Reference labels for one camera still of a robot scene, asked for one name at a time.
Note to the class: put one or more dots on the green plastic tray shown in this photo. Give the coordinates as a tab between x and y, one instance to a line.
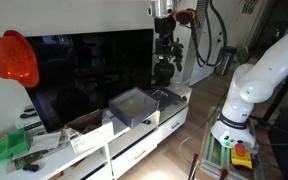
12	143

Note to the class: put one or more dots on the small black object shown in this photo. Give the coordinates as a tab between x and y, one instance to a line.
30	167

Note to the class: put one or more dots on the white cylindrical pot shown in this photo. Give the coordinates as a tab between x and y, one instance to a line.
178	77

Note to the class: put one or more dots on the yellow emergency stop box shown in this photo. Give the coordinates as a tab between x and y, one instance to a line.
241	160

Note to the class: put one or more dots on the black flat screen television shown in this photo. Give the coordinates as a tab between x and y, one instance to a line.
90	76

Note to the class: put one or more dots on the small black remote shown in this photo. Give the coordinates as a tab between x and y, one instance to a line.
146	122

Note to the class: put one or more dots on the navy Universal Thread box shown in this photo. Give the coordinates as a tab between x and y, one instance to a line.
170	98

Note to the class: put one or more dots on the white cabinet drawer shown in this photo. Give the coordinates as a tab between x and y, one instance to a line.
172	125
134	155

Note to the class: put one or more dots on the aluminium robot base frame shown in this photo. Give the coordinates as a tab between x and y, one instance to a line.
210	156

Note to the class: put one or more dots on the white radiator with grille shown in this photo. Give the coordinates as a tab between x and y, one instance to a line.
200	71

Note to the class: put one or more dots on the white paper sheet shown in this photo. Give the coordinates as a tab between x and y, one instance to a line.
45	141

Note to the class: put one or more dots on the open blue cardboard box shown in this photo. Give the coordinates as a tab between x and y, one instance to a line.
132	106

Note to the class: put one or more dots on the silver cylindrical trash can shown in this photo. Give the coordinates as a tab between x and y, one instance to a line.
225	60

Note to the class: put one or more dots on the black stand pole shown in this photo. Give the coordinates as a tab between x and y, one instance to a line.
280	96

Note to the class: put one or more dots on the green floor plant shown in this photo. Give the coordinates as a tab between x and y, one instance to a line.
242	55

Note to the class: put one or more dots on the red hard hat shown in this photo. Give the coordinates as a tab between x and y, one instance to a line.
14	58

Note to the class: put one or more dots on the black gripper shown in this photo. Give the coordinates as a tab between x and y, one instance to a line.
164	26

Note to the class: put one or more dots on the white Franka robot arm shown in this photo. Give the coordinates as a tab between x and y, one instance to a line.
267	70

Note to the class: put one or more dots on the open white cardboard box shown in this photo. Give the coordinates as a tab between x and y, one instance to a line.
90	135

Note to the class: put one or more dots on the white product box with print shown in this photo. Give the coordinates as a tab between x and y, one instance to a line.
29	124

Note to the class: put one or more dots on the green printed flat package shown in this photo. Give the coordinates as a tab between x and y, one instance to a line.
27	158

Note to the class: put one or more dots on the white television cabinet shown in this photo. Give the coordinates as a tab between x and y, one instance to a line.
127	140

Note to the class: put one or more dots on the black equipment with blue light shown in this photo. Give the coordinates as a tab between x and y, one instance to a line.
287	146

